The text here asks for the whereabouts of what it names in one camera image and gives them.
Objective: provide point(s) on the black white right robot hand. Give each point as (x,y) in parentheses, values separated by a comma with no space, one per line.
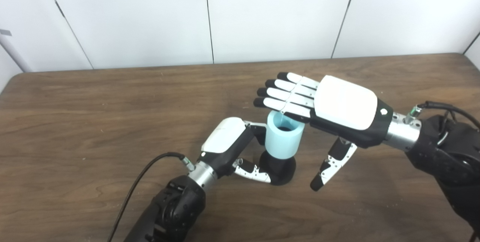
(345,107)

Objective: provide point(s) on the light blue cylinder cup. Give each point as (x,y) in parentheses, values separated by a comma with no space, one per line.
(281,142)

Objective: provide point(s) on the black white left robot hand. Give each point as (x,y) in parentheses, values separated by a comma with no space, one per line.
(223,142)

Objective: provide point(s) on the black funnel-shaped nozzle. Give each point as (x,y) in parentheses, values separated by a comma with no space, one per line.
(279,170)

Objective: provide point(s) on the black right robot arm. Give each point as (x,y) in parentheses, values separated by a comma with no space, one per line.
(450,159)

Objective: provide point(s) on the white corner post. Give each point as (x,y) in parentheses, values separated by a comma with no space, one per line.
(13,54)

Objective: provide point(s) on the small grey tag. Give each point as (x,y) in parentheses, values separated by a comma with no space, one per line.
(5,32)

